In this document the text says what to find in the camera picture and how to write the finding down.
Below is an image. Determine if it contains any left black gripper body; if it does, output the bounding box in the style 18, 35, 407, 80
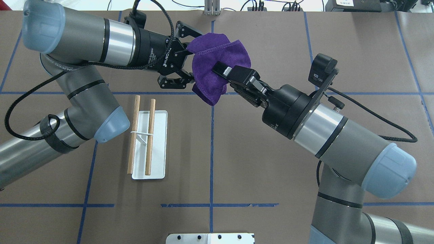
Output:
131, 29, 187, 76

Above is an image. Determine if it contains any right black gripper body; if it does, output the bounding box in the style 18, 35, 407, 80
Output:
234, 77, 319, 140

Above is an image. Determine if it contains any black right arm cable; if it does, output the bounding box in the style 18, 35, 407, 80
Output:
316, 87, 418, 187

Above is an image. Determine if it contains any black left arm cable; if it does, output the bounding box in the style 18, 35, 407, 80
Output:
4, 0, 175, 141

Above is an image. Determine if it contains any left black cable hub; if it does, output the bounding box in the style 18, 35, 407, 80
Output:
248, 0, 265, 12

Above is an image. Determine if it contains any white wooden towel rack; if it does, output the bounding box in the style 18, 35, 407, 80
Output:
127, 95, 169, 180

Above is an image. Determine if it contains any right black cable hub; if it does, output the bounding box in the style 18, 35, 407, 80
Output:
281, 1, 303, 12

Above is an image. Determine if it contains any aluminium profile post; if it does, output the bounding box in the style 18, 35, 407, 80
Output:
204, 0, 221, 16

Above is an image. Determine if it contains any white metal mounting plate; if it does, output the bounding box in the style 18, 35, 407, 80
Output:
165, 233, 255, 244

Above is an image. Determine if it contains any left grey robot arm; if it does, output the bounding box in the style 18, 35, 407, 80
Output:
0, 0, 202, 189

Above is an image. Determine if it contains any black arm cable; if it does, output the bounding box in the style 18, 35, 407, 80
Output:
4, 0, 175, 141
316, 87, 418, 187

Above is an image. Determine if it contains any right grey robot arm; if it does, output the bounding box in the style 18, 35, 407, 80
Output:
212, 54, 433, 244

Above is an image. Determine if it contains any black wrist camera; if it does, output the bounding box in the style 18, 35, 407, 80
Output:
308, 53, 338, 87

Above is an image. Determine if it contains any black box with label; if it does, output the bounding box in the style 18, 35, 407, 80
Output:
324, 0, 417, 13

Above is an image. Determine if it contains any black cable hub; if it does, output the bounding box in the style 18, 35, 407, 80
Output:
248, 0, 265, 12
281, 1, 303, 12

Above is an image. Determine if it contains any purple microfibre towel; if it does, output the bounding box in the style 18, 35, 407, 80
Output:
186, 33, 251, 106

